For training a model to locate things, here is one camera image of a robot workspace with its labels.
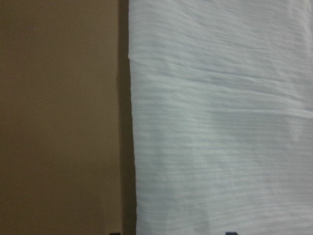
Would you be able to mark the light blue button-up shirt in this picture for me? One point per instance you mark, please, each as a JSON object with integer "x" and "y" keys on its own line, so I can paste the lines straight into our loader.
{"x": 222, "y": 107}

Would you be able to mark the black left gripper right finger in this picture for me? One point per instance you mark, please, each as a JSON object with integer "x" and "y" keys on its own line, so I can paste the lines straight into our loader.
{"x": 231, "y": 233}

